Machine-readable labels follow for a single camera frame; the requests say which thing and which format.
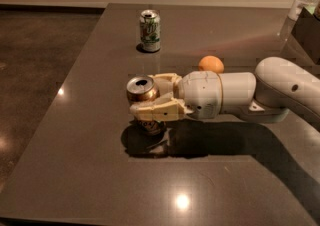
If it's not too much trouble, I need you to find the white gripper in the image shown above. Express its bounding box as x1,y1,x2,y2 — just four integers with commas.
130,71,222,122

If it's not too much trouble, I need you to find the orange soda can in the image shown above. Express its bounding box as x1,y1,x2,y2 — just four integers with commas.
126,75,165,135

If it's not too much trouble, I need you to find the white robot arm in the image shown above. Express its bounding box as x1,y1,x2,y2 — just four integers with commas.
127,57,320,128

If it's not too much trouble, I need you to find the green white soda can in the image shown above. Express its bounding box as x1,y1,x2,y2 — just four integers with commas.
140,9,161,53

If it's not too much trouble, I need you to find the orange fruit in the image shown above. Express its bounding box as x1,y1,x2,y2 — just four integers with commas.
198,55,224,73

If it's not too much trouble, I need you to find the dark box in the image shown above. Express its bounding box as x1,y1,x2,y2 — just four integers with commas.
292,8,320,65

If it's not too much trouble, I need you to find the clear pump bottle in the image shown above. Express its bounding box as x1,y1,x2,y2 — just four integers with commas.
288,0,319,21

